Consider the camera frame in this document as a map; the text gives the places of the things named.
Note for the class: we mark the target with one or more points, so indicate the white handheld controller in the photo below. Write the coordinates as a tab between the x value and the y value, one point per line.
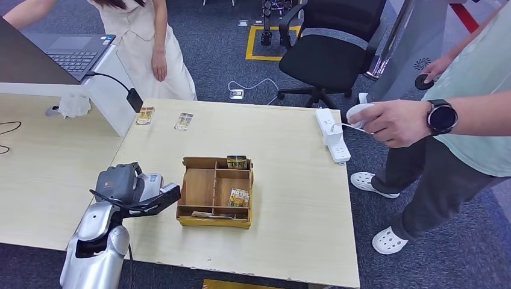
357	111

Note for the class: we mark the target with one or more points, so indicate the person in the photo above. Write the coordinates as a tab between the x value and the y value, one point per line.
139	40
479	79

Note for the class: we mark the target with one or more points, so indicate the room key card HOTEL print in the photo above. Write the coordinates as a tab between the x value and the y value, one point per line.
238	198

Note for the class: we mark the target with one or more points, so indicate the dark grey laptop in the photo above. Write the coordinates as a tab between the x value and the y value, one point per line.
76	60

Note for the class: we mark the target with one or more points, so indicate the green gold room key card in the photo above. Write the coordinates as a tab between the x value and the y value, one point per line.
236	162

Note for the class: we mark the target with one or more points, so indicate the wooden organizer box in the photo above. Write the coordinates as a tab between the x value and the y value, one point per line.
199	187

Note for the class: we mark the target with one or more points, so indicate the white power strip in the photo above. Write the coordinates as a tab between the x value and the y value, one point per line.
339	151

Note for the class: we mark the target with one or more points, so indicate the white crumpled tissue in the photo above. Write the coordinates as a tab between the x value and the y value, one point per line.
75	106

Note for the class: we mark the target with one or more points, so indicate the black smartwatch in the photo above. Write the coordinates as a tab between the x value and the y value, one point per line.
442	117

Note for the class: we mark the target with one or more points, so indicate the black robot legs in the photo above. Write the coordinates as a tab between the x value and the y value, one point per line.
266	38

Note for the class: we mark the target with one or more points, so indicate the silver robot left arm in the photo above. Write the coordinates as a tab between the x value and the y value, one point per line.
92	255

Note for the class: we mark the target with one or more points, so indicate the black round controller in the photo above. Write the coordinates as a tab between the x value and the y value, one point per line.
424	81

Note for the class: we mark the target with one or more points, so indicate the silver kiosk stand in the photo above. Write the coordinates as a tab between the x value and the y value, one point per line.
403	60

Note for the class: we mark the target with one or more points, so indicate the person's left hand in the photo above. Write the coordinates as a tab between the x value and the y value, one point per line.
395	121
159	65

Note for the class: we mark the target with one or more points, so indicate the grey card reader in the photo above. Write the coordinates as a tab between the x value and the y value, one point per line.
153	184

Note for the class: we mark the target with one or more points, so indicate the yellow floor tape square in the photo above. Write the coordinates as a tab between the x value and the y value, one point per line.
250	43

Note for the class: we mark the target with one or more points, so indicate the metal floor socket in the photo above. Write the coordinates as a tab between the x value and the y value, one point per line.
236	94

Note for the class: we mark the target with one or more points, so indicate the grey desk grommet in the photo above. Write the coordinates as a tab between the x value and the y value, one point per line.
51	111

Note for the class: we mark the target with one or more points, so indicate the white plug charger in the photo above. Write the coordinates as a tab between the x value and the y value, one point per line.
332	135

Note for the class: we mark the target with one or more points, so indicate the person's right hand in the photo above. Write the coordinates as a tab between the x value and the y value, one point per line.
437	68

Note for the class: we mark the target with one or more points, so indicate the black office chair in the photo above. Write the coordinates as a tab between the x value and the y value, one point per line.
327	60

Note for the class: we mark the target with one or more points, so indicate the white clog shoe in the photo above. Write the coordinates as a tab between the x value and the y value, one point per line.
373	185
388	241

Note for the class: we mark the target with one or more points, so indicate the person's left forearm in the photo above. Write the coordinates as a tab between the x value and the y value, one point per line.
483	111
160	28

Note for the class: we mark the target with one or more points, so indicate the grey floor plate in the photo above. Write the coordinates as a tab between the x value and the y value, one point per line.
242	23

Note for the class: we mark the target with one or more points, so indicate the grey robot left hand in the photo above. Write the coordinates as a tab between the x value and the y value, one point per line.
117	183

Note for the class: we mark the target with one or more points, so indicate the white raised desk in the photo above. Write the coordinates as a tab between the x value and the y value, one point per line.
111	99

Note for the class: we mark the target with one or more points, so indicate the person's right forearm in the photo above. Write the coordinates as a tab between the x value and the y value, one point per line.
24	14
471	38

